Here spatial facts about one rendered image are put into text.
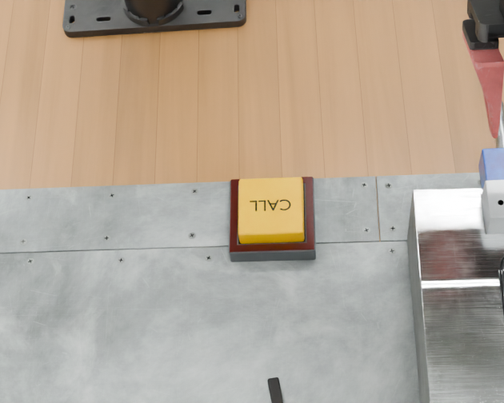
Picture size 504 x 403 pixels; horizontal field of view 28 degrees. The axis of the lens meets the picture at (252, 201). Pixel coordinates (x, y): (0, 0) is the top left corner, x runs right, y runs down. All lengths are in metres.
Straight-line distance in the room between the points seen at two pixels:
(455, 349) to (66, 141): 0.46
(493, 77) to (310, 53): 0.38
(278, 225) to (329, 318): 0.10
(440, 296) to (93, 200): 0.36
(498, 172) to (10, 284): 0.46
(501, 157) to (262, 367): 0.28
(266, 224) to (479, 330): 0.22
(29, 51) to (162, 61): 0.15
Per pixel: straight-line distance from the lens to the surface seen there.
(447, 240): 0.85
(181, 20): 1.10
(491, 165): 0.87
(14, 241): 1.00
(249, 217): 0.92
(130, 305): 0.94
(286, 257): 0.93
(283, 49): 1.07
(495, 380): 0.81
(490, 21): 0.71
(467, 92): 1.05
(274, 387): 0.88
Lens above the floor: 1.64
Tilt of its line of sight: 60 degrees down
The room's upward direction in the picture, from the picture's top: 9 degrees counter-clockwise
